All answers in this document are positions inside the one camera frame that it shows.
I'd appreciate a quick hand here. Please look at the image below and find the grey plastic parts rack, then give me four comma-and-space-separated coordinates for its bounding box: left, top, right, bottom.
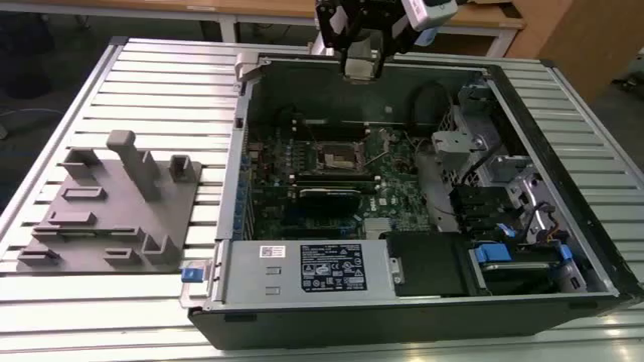
15, 130, 203, 273

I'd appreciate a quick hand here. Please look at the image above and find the hard disk in blue carrier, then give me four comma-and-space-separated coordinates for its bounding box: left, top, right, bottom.
469, 243, 555, 296

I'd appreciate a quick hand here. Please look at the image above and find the wooden desk white frame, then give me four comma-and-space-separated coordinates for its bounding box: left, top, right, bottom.
0, 0, 527, 57

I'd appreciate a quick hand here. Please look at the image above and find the silver power supply unit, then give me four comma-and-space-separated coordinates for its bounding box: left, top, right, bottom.
211, 239, 399, 305

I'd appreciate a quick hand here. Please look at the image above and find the wooden cabinet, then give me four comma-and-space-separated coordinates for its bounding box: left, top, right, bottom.
503, 0, 644, 105

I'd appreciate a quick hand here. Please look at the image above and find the black open PC case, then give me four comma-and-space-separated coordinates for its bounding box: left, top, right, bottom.
179, 52, 644, 351

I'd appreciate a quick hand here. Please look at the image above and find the grey equipment on wheels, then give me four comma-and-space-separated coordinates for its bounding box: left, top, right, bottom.
611, 48, 644, 91

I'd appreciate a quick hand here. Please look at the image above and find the green motherboard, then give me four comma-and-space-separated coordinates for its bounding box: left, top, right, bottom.
240, 124, 439, 242

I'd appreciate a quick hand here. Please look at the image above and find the black graphics card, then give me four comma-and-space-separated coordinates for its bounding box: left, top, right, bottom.
296, 186, 363, 220

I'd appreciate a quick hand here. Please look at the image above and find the black office chair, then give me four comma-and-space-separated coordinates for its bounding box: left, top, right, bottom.
0, 11, 56, 100

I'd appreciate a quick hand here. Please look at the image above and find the black looped case cable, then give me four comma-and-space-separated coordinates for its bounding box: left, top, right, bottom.
409, 81, 452, 127

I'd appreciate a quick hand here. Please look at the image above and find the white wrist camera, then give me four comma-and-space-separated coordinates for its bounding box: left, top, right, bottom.
400, 0, 460, 32

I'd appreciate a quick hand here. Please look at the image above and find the small CPU plate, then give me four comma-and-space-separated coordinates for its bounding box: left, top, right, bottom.
341, 39, 383, 84

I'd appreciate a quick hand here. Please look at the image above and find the metal drive cage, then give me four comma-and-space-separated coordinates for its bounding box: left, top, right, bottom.
415, 82, 509, 233

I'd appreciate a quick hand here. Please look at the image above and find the silver chipset heatsink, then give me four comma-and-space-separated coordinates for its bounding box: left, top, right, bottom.
363, 217, 393, 239

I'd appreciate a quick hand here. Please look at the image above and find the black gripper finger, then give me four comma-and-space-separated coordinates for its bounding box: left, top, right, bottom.
375, 0, 421, 79
315, 0, 355, 75

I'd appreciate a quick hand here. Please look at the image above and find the black internal cable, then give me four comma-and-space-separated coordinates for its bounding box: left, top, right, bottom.
523, 201, 555, 242

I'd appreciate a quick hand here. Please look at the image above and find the CPU socket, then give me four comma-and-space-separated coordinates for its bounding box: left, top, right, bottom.
311, 139, 375, 176

